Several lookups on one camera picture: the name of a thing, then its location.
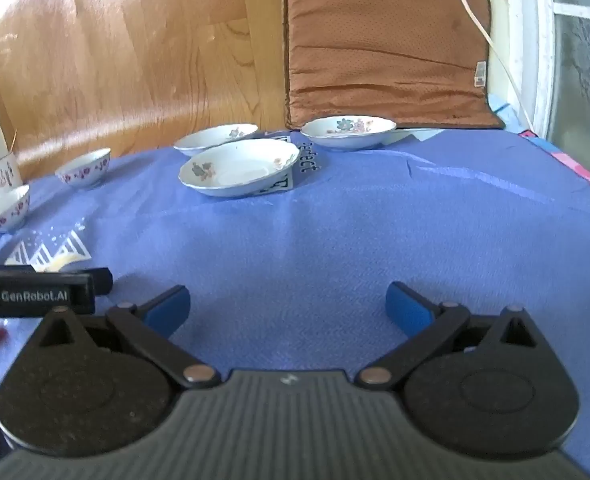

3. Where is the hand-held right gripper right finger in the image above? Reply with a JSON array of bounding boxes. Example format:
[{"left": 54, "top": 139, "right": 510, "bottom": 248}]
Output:
[{"left": 356, "top": 281, "right": 546, "bottom": 390}]

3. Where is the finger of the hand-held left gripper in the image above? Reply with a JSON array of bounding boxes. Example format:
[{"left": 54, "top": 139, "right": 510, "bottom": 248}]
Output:
[{"left": 86, "top": 268, "right": 114, "bottom": 295}]

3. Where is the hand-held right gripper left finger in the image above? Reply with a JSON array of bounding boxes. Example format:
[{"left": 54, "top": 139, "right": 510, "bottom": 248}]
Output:
[{"left": 37, "top": 285, "right": 221, "bottom": 390}]

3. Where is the white bowl with red flowers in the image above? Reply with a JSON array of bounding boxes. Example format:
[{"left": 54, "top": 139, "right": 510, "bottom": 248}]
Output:
[
  {"left": 55, "top": 147, "right": 112, "bottom": 190},
  {"left": 0, "top": 184, "right": 31, "bottom": 234}
]

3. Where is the white floral plate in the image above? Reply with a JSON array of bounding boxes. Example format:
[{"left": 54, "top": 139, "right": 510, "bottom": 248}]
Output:
[
  {"left": 301, "top": 115, "right": 398, "bottom": 152},
  {"left": 178, "top": 138, "right": 301, "bottom": 198},
  {"left": 173, "top": 124, "right": 259, "bottom": 157}
]

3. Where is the blue printed tablecloth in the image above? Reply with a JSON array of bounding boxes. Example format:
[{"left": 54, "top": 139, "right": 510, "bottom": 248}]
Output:
[{"left": 0, "top": 127, "right": 590, "bottom": 480}]

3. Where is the brown seat cushion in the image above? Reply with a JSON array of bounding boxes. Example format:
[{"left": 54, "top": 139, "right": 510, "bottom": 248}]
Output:
[{"left": 281, "top": 0, "right": 507, "bottom": 132}]

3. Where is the white-framed frosted glass door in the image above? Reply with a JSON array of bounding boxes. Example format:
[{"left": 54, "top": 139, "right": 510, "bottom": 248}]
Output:
[{"left": 500, "top": 0, "right": 590, "bottom": 196}]

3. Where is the wood-grain wall panel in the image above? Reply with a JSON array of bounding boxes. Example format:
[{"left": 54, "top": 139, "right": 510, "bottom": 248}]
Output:
[{"left": 0, "top": 0, "right": 288, "bottom": 181}]

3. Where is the white power cable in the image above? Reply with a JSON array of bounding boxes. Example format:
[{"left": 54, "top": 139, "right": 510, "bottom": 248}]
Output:
[{"left": 435, "top": 0, "right": 538, "bottom": 133}]

